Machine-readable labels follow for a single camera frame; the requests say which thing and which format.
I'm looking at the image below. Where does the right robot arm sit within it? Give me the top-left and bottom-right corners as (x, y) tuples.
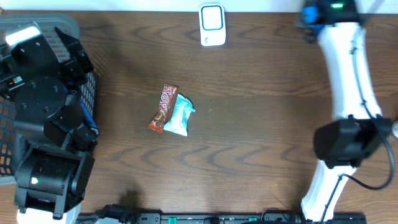
(298, 0), (396, 223)

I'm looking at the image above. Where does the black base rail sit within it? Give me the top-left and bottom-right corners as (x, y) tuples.
(76, 203), (368, 224)

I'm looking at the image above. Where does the red white snack packet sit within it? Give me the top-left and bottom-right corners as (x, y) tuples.
(148, 83), (178, 133)

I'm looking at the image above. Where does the grey plastic mesh basket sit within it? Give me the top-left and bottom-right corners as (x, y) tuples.
(1, 13), (97, 185)

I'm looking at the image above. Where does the teal white wipes packet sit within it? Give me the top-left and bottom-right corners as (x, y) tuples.
(164, 94), (196, 137)

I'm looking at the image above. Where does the white barcode scanner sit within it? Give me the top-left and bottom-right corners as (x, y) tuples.
(198, 3), (226, 47)

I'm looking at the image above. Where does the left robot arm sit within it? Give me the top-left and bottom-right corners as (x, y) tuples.
(1, 22), (99, 223)

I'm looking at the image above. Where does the green lid white jar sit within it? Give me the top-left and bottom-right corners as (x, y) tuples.
(392, 121), (398, 138)

